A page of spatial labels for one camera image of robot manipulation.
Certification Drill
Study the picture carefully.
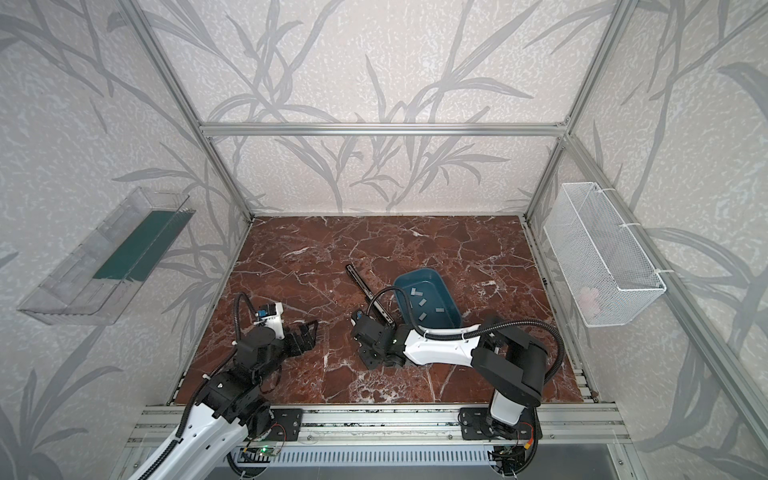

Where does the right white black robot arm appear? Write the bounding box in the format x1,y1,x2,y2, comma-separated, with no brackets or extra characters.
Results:
351,286,565,449

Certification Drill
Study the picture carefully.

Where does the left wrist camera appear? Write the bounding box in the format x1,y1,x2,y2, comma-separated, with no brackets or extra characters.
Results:
252,302,285,340

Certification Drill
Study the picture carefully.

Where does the aluminium front rail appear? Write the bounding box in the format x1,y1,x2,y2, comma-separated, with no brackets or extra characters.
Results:
122,403,631,448

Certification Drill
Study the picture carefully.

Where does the black stapler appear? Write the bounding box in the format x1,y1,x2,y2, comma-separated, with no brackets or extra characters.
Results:
345,263,395,325

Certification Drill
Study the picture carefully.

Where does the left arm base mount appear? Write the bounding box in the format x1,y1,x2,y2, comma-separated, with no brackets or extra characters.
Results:
259,408,304,443

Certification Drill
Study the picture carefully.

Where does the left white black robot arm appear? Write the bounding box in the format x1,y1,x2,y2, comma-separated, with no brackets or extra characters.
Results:
132,292,319,479

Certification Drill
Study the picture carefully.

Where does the green pad in bin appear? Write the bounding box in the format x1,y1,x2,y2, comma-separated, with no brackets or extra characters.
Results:
93,210,194,282

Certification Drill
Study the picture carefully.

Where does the white wire mesh basket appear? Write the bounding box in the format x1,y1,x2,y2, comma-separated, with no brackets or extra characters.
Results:
543,182,667,328

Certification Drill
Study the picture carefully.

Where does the small green circuit board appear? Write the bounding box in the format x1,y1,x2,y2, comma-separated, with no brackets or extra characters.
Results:
240,445,282,463

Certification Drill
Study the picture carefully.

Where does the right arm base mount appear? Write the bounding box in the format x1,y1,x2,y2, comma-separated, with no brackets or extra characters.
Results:
458,407,542,442

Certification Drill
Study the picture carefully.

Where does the pink object in basket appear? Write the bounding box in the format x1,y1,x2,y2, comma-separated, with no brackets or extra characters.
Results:
577,287,601,317

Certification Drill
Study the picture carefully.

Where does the teal plastic tray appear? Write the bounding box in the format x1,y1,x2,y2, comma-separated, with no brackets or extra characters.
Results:
394,268,462,329

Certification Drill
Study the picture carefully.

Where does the clear plastic wall bin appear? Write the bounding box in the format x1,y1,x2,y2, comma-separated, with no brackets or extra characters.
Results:
18,187,195,326

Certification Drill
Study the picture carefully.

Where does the slotted grey cable duct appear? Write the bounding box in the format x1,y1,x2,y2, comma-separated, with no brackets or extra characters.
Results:
237,446,492,468

